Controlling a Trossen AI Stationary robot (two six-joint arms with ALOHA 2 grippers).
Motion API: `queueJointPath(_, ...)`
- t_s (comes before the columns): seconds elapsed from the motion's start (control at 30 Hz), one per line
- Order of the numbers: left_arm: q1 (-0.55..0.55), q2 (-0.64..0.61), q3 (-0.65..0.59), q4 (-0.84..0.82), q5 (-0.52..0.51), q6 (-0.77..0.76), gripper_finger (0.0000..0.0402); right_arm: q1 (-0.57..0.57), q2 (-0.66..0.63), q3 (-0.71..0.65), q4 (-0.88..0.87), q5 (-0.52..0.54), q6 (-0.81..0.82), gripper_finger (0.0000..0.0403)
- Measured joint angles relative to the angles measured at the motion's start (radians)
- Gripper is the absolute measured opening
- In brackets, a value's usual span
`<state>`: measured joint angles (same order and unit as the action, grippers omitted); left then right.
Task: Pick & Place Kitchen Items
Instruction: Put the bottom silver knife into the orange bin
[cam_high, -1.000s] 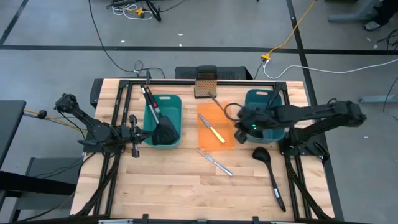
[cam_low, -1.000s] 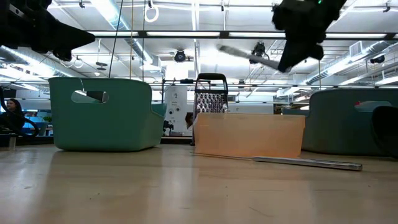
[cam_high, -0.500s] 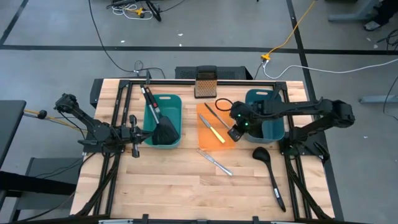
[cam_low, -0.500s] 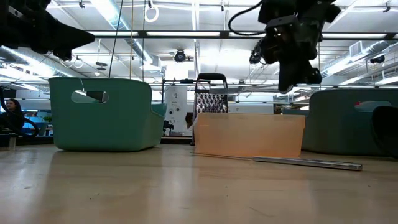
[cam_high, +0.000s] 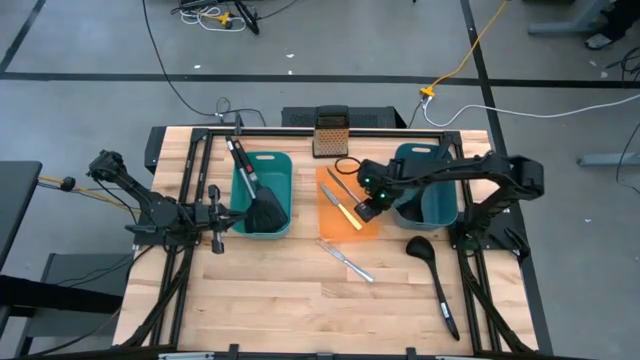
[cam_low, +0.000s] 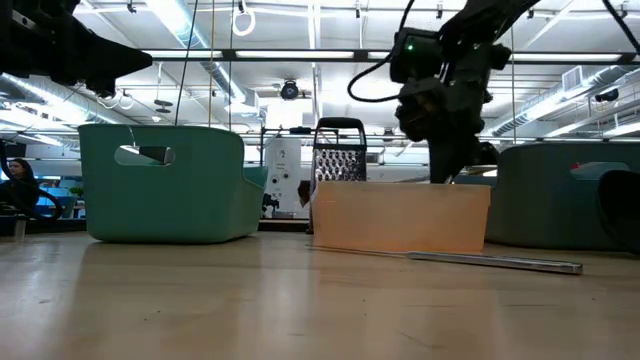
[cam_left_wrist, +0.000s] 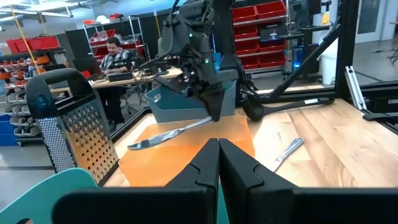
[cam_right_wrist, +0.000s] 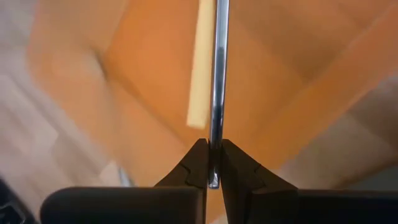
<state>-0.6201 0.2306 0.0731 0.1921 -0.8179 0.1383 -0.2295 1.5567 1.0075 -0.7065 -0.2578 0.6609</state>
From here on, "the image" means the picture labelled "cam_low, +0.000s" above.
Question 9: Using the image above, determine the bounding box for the black overhead frame bar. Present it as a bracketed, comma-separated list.
[142, 48, 640, 65]

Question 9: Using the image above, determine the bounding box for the round black ceiling camera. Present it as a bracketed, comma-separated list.
[279, 79, 300, 101]

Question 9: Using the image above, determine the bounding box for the orange translucent plastic container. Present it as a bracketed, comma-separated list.
[310, 180, 492, 255]

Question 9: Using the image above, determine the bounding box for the black plastic serving spoon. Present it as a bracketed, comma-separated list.
[597, 169, 640, 256]

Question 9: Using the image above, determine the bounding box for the teal plastic handled bin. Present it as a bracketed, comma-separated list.
[78, 123, 269, 245]
[454, 143, 640, 251]

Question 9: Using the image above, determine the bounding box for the black hanging cable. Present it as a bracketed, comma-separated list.
[173, 0, 200, 126]

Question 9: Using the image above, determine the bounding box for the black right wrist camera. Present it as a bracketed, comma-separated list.
[389, 27, 445, 85]

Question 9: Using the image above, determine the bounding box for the white machine cabinet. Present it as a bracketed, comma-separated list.
[263, 138, 312, 220]

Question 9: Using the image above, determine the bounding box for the thin tan hanging cord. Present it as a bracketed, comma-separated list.
[208, 0, 216, 129]

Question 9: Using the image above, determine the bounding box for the white hanging ring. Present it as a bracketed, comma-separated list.
[232, 9, 257, 38]

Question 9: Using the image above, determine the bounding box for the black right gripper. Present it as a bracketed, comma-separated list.
[393, 42, 512, 185]

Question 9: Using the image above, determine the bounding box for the silver ceiling duct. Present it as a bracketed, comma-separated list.
[144, 0, 247, 104]

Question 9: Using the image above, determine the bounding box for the thin dark hanging cord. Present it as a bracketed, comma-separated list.
[228, 0, 235, 132]
[509, 24, 517, 146]

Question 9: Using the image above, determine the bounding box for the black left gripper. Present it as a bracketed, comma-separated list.
[0, 0, 154, 100]

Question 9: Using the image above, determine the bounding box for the silver metal utensil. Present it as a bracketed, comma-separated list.
[307, 244, 584, 275]

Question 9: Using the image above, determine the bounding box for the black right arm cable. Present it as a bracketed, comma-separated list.
[602, 0, 640, 54]

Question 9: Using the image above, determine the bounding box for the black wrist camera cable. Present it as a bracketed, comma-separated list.
[346, 0, 417, 104]

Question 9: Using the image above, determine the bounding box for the metal box grater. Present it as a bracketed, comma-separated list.
[308, 117, 369, 234]

